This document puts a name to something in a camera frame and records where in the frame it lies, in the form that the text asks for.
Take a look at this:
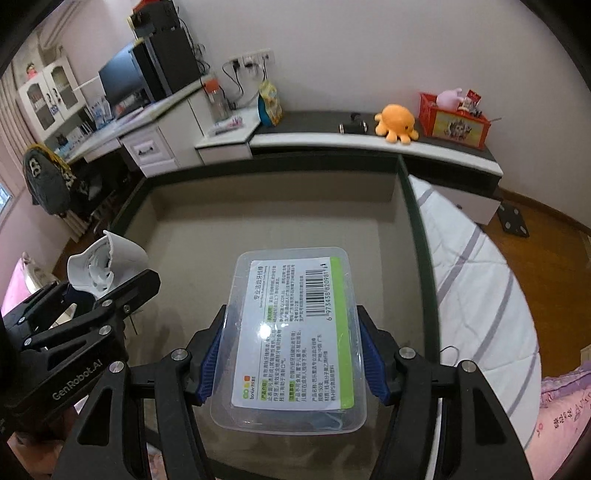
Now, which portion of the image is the white mosquito repellent plug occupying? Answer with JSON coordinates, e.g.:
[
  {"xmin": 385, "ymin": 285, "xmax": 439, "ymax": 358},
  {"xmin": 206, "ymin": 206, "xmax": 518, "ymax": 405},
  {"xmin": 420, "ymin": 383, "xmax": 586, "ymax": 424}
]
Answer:
[{"xmin": 67, "ymin": 230, "xmax": 148, "ymax": 300}]

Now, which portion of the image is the clear plastic labelled box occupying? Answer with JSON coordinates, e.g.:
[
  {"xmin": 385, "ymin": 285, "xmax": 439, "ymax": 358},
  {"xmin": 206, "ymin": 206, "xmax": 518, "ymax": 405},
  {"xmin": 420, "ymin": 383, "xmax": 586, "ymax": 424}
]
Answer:
[{"xmin": 211, "ymin": 247, "xmax": 367, "ymax": 436}]

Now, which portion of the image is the person left hand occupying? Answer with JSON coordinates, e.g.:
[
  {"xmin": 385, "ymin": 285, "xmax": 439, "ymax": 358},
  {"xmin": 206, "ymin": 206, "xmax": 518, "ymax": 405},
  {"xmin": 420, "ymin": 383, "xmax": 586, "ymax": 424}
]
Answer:
[{"xmin": 8, "ymin": 407, "xmax": 78, "ymax": 479}]

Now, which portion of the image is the pink storage box tray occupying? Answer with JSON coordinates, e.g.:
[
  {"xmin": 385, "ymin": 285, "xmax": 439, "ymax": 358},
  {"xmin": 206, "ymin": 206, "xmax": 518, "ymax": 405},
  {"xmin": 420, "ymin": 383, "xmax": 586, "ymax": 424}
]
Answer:
[{"xmin": 112, "ymin": 161, "xmax": 440, "ymax": 479}]

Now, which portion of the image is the black office chair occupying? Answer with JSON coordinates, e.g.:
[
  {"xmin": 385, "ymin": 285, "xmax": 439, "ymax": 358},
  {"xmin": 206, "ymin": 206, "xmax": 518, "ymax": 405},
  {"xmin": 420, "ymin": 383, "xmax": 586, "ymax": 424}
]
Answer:
[{"xmin": 70, "ymin": 152, "xmax": 143, "ymax": 237}]

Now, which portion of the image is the white striped quilted tablecloth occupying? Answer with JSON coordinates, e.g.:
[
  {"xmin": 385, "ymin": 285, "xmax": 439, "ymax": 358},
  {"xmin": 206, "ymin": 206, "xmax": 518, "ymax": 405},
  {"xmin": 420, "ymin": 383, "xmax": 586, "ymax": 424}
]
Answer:
[{"xmin": 410, "ymin": 177, "xmax": 541, "ymax": 445}]

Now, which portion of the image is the white desk with drawers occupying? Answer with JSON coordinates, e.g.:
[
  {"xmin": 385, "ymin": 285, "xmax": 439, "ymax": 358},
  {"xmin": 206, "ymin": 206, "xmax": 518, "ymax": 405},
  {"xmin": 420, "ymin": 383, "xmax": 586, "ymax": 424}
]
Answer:
[{"xmin": 65, "ymin": 75, "xmax": 213, "ymax": 177}]

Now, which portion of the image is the beige striped curtain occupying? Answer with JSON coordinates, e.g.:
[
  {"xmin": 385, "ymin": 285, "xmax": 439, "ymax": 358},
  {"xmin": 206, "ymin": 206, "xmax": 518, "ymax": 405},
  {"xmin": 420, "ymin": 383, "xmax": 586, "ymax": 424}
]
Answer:
[{"xmin": 1, "ymin": 64, "xmax": 36, "ymax": 156}]

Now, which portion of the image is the white bedside cabinet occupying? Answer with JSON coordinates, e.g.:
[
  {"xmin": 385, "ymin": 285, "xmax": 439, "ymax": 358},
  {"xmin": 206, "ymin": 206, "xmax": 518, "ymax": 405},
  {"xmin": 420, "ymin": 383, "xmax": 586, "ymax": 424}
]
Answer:
[{"xmin": 195, "ymin": 107, "xmax": 260, "ymax": 165}]

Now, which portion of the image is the white glass door cabinet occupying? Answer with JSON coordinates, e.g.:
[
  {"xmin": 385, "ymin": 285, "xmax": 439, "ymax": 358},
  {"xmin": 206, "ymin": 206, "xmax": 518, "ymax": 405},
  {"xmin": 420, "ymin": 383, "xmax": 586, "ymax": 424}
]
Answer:
[{"xmin": 18, "ymin": 56, "xmax": 86, "ymax": 142}]

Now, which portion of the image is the orange cap water bottle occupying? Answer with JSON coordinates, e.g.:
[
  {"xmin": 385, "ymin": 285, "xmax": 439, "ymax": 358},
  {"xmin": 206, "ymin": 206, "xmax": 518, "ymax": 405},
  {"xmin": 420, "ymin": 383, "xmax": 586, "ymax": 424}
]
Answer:
[{"xmin": 204, "ymin": 77, "xmax": 230, "ymax": 122}]

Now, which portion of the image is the black floor scale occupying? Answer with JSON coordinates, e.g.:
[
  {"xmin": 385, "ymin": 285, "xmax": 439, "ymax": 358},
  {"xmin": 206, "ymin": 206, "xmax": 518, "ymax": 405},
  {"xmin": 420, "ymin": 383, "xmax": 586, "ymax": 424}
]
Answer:
[{"xmin": 497, "ymin": 202, "xmax": 530, "ymax": 238}]

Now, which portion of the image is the black computer monitor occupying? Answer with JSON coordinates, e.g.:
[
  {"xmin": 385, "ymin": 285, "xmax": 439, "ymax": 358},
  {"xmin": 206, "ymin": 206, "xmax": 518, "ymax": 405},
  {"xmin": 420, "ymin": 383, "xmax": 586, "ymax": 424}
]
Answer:
[{"xmin": 99, "ymin": 43, "xmax": 147, "ymax": 107}]

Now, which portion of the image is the black computer tower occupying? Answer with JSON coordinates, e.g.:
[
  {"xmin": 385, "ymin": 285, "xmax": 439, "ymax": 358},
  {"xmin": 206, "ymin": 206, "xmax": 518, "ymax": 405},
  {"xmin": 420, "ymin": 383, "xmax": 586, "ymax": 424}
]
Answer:
[{"xmin": 131, "ymin": 29, "xmax": 202, "ymax": 102}]

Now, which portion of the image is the yellow blue snack bag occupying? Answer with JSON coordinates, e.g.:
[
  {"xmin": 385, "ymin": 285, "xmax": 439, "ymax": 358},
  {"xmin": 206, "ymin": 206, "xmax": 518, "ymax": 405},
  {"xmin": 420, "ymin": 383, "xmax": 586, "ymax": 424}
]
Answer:
[{"xmin": 257, "ymin": 79, "xmax": 283, "ymax": 127}]

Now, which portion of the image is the low black white cabinet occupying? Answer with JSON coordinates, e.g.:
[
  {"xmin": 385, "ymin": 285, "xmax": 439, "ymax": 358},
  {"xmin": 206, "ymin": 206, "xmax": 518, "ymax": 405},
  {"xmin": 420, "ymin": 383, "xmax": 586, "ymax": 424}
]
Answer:
[{"xmin": 249, "ymin": 111, "xmax": 503, "ymax": 225}]

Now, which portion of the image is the black speaker on tower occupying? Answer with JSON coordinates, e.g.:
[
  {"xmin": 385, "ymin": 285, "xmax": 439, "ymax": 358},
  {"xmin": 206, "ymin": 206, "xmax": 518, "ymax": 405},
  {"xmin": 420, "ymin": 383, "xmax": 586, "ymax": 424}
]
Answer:
[{"xmin": 129, "ymin": 0, "xmax": 180, "ymax": 37}]

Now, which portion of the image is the black small gadget on cabinet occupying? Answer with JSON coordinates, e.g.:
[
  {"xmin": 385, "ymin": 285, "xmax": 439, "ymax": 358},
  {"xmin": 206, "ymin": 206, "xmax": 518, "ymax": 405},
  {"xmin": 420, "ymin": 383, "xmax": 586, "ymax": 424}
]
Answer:
[{"xmin": 339, "ymin": 112, "xmax": 369, "ymax": 135}]

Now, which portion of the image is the red toy crate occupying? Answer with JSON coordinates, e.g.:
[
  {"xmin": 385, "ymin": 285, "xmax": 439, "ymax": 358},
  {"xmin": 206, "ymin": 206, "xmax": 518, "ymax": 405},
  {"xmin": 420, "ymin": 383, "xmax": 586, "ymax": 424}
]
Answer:
[{"xmin": 419, "ymin": 92, "xmax": 491, "ymax": 150}]

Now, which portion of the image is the orange octopus plush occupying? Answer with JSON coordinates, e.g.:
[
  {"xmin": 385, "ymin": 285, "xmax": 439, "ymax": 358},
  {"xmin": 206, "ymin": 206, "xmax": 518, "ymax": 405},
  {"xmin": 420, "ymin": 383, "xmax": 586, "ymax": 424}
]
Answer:
[{"xmin": 375, "ymin": 104, "xmax": 419, "ymax": 145}]

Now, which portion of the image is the white wall socket strip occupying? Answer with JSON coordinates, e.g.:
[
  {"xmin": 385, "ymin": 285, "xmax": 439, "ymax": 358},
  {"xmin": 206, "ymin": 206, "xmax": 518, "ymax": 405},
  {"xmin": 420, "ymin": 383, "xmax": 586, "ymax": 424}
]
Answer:
[{"xmin": 229, "ymin": 48, "xmax": 276, "ymax": 68}]

